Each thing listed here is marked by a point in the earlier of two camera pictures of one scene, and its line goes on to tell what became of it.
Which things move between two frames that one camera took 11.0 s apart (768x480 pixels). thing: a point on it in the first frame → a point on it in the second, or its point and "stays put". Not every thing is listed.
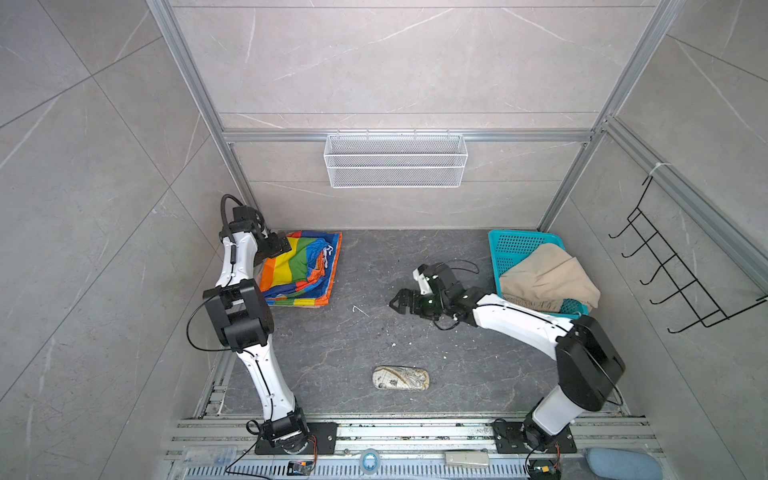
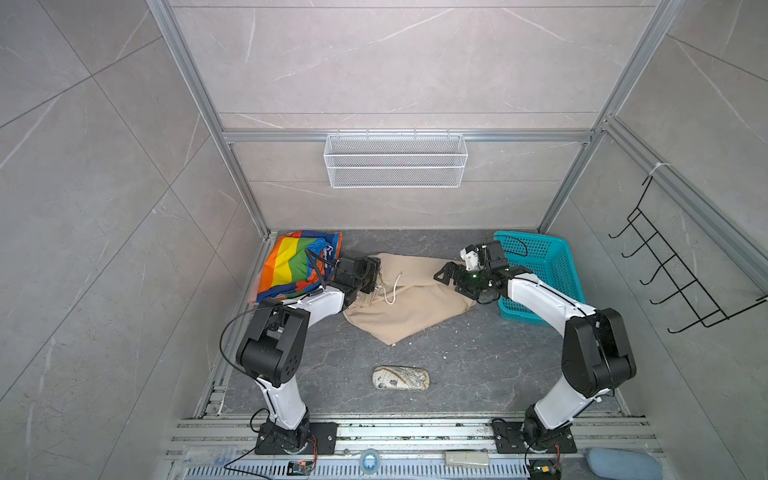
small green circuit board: (299, 467) stays put
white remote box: (466, 458) stays put
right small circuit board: (544, 469) stays put
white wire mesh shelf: (395, 161) stays put
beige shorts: (545, 278) → (406, 299)
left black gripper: (276, 247) → (372, 263)
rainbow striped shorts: (302, 277) stays put
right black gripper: (416, 308) → (450, 267)
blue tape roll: (370, 461) stays put
